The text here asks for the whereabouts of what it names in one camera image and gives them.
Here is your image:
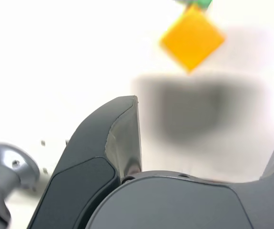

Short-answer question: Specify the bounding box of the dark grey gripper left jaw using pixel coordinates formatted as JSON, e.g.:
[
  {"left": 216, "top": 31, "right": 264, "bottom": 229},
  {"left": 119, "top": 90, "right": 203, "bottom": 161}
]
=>
[{"left": 27, "top": 95, "right": 143, "bottom": 229}]

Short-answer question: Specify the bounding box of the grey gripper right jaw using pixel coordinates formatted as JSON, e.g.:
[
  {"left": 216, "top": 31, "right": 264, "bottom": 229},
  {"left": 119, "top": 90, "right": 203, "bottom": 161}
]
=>
[{"left": 85, "top": 130, "right": 274, "bottom": 229}]

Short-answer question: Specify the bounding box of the yellow cube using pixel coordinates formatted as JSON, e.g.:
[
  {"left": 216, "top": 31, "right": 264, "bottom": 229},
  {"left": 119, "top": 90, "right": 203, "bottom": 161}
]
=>
[{"left": 159, "top": 4, "right": 227, "bottom": 74}]

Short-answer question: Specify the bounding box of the green cube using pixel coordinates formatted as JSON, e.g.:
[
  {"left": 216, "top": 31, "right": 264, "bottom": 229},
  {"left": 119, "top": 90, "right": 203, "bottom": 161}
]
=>
[{"left": 174, "top": 0, "right": 213, "bottom": 9}]

